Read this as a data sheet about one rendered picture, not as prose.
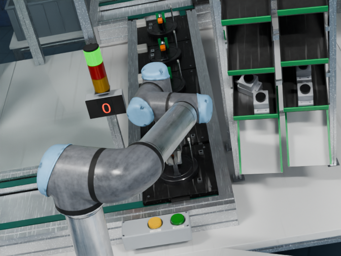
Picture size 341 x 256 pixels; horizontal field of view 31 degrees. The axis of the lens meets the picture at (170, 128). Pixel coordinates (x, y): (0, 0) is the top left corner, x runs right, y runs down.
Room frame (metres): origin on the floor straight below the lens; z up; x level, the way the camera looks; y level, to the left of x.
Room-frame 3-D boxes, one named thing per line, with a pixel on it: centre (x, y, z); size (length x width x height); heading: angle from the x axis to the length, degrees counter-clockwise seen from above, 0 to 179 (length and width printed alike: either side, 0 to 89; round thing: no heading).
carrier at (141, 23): (2.53, -0.05, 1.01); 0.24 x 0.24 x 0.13; 86
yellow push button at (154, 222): (1.33, 0.10, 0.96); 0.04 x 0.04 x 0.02
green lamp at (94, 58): (1.67, 0.19, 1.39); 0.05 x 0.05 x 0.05
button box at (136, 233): (1.33, 0.10, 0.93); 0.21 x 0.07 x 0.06; 86
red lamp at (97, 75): (1.67, 0.19, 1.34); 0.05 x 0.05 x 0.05
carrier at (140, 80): (2.04, -0.02, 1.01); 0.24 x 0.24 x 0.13; 86
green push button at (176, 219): (1.33, 0.03, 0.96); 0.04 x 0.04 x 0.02
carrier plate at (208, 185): (1.54, 0.01, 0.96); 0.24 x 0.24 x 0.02; 86
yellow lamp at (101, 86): (1.67, 0.19, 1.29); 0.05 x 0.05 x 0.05
